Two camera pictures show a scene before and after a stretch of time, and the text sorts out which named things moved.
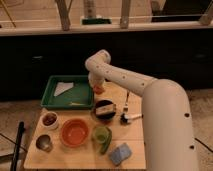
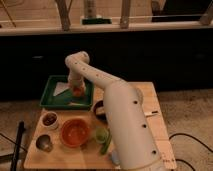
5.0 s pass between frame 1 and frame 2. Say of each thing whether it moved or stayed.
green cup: stayed
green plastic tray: stayed
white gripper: moved
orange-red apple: moved
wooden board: stayed
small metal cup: stayed
